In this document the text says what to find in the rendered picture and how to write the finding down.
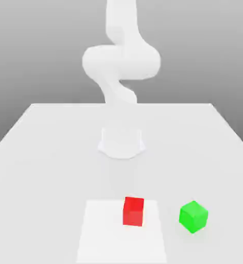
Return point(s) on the small red cube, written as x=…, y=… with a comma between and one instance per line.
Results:
x=133, y=212

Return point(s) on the small green cube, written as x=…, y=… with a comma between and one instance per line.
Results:
x=193, y=217

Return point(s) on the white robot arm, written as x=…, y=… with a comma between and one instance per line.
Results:
x=121, y=61

